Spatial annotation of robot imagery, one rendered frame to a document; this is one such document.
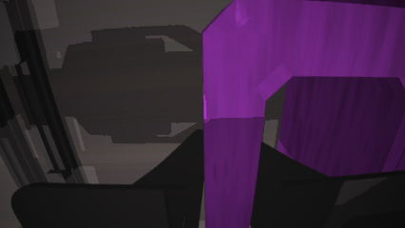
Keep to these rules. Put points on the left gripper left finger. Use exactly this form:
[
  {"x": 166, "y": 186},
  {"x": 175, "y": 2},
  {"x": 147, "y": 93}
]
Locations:
[{"x": 168, "y": 196}]

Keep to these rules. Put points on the purple maze board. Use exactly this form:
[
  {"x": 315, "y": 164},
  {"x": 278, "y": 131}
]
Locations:
[{"x": 349, "y": 124}]

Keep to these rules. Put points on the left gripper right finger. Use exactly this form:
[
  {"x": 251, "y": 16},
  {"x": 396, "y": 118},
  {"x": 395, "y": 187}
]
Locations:
[{"x": 289, "y": 194}]

